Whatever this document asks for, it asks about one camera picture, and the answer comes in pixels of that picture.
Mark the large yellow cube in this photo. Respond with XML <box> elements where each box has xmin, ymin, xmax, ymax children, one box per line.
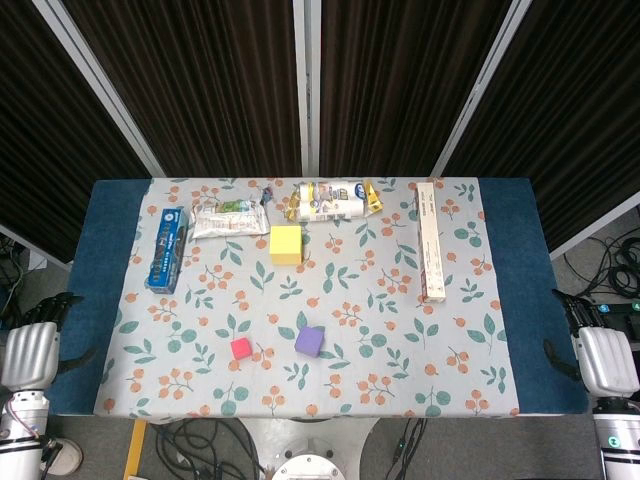
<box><xmin>268</xmin><ymin>224</ymin><xmax>304</xmax><ymax>266</ymax></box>

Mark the black power strip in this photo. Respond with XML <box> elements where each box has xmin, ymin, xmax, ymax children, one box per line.
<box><xmin>592</xmin><ymin>298</ymin><xmax>640</xmax><ymax>326</ymax></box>

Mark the white yellow snack bag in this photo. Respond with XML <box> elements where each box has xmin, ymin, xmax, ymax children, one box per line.
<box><xmin>283</xmin><ymin>179</ymin><xmax>385</xmax><ymax>224</ymax></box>

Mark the blue table cover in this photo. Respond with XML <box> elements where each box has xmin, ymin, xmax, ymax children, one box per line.
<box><xmin>47</xmin><ymin>177</ymin><xmax>590</xmax><ymax>417</ymax></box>

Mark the black cable with green light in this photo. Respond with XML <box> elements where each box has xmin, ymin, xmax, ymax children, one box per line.
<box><xmin>392</xmin><ymin>417</ymin><xmax>429</xmax><ymax>474</ymax></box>

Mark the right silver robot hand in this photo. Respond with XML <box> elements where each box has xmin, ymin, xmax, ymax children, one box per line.
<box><xmin>542</xmin><ymin>288</ymin><xmax>640</xmax><ymax>399</ymax></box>

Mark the long white red box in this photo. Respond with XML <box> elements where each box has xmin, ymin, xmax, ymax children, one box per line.
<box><xmin>416</xmin><ymin>181</ymin><xmax>447</xmax><ymax>304</ymax></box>

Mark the white partition post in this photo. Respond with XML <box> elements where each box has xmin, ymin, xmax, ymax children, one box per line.
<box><xmin>292</xmin><ymin>0</ymin><xmax>321</xmax><ymax>177</ymax></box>
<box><xmin>432</xmin><ymin>0</ymin><xmax>534</xmax><ymax>177</ymax></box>
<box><xmin>32</xmin><ymin>0</ymin><xmax>166</xmax><ymax>179</ymax></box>

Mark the floral tablecloth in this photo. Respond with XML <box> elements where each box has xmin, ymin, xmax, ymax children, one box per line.
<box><xmin>93</xmin><ymin>175</ymin><xmax>521</xmax><ymax>419</ymax></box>

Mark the purple cube block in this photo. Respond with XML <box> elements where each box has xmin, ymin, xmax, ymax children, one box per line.
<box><xmin>293</xmin><ymin>325</ymin><xmax>327</xmax><ymax>359</ymax></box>

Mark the yellow floor tape strip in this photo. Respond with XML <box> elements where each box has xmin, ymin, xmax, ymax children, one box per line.
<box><xmin>123</xmin><ymin>419</ymin><xmax>149</xmax><ymax>476</ymax></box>

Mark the dark pleated curtain panel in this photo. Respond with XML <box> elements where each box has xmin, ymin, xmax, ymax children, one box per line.
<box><xmin>319</xmin><ymin>0</ymin><xmax>514</xmax><ymax>177</ymax></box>
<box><xmin>0</xmin><ymin>0</ymin><xmax>151</xmax><ymax>264</ymax></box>
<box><xmin>442</xmin><ymin>0</ymin><xmax>640</xmax><ymax>251</ymax></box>
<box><xmin>59</xmin><ymin>0</ymin><xmax>304</xmax><ymax>179</ymax></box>

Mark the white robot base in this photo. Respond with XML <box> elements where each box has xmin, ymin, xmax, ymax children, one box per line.
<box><xmin>237</xmin><ymin>417</ymin><xmax>381</xmax><ymax>480</ymax></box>

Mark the blue foil box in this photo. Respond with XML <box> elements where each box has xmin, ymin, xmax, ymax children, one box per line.
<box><xmin>146</xmin><ymin>207</ymin><xmax>191</xmax><ymax>295</ymax></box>

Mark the black floor cable bundle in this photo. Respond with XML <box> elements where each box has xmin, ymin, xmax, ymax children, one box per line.
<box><xmin>0</xmin><ymin>234</ymin><xmax>26</xmax><ymax>314</ymax></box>
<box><xmin>564</xmin><ymin>232</ymin><xmax>640</xmax><ymax>301</ymax></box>
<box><xmin>149</xmin><ymin>418</ymin><xmax>269</xmax><ymax>480</ymax></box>

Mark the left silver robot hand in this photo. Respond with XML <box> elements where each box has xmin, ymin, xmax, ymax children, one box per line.
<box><xmin>0</xmin><ymin>293</ymin><xmax>100</xmax><ymax>392</ymax></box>

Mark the silver snack packet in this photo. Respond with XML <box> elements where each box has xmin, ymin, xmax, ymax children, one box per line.
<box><xmin>191</xmin><ymin>199</ymin><xmax>270</xmax><ymax>240</ymax></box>

